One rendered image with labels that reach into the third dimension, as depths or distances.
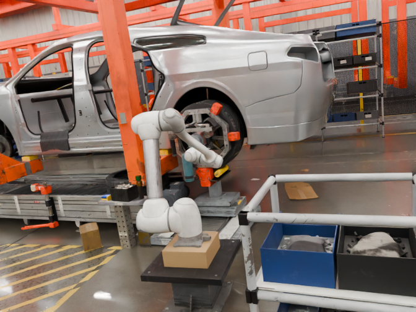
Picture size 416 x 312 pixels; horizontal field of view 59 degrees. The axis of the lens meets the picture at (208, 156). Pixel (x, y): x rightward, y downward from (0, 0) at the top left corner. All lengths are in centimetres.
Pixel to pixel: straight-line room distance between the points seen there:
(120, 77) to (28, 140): 202
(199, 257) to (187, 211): 28
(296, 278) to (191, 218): 118
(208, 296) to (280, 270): 126
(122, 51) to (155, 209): 149
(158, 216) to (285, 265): 127
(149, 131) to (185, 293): 102
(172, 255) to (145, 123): 82
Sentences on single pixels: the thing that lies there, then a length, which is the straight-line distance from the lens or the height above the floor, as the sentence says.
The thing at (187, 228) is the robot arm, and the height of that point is 52.
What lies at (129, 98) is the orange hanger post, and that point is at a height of 130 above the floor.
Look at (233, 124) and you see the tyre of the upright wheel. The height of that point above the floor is 95.
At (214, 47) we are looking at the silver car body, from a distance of 340.
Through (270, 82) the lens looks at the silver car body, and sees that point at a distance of 324.
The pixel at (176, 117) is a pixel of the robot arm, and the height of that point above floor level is 117.
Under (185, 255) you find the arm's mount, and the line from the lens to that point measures 225.
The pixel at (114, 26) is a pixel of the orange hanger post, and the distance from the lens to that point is 325.
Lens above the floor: 138
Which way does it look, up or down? 12 degrees down
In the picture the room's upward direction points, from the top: 7 degrees counter-clockwise
